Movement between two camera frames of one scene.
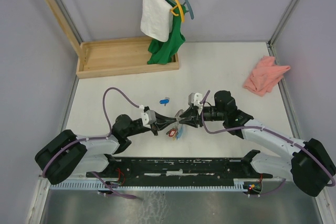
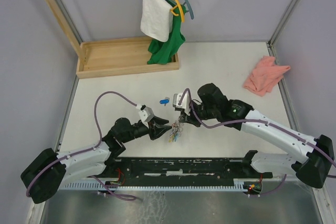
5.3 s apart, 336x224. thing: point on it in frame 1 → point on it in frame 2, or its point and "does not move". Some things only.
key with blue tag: x=165 y=101 does not move
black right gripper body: x=196 y=117 does not move
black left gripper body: x=155 y=127 → x=152 y=131
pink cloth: x=265 y=76 does not move
